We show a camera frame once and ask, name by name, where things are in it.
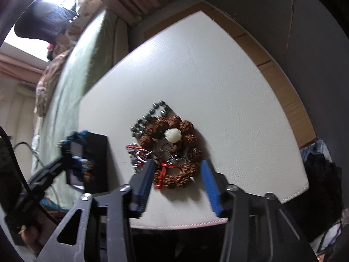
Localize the black jewelry box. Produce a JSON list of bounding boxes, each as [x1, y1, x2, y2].
[[67, 132, 108, 194]]

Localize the large brown seed bracelet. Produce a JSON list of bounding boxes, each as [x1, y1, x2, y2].
[[136, 115, 204, 164]]

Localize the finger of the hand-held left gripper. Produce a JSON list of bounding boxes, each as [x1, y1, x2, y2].
[[27, 154, 92, 189], [58, 131, 89, 156]]

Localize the beige crumpled quilt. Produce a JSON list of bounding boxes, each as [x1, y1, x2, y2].
[[34, 48, 72, 117]]

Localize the white leather ottoman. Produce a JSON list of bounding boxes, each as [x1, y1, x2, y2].
[[78, 10, 310, 229]]

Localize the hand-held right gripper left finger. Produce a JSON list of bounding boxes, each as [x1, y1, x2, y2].
[[35, 158, 157, 262]]

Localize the floral bedding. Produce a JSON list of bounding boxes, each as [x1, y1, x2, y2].
[[65, 0, 107, 42]]

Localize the dark wardrobe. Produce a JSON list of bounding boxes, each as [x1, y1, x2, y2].
[[184, 0, 342, 153]]

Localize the bed with green sheet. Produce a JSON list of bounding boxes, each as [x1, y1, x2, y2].
[[32, 8, 118, 209]]

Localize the pale blue pillow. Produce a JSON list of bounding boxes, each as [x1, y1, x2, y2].
[[31, 135, 43, 171]]

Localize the silver ball chain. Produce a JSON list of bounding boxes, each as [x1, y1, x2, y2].
[[128, 150, 154, 174]]

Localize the black cable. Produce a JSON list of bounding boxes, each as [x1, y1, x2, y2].
[[0, 126, 64, 226]]

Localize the black bead bracelet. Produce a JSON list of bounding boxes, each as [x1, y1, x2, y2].
[[130, 100, 172, 138]]

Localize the person's left hand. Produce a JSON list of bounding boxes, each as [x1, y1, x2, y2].
[[16, 224, 41, 255]]

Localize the black cloth pile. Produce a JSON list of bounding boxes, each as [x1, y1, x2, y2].
[[302, 152, 343, 243]]

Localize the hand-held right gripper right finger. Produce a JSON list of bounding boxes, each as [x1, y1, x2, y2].
[[200, 158, 318, 262]]

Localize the small brown seed bracelet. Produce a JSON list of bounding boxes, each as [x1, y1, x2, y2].
[[153, 161, 199, 190]]

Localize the bright window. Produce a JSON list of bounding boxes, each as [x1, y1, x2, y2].
[[0, 0, 91, 64]]

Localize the blue denim cloth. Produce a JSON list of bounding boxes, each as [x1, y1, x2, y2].
[[300, 139, 332, 159]]

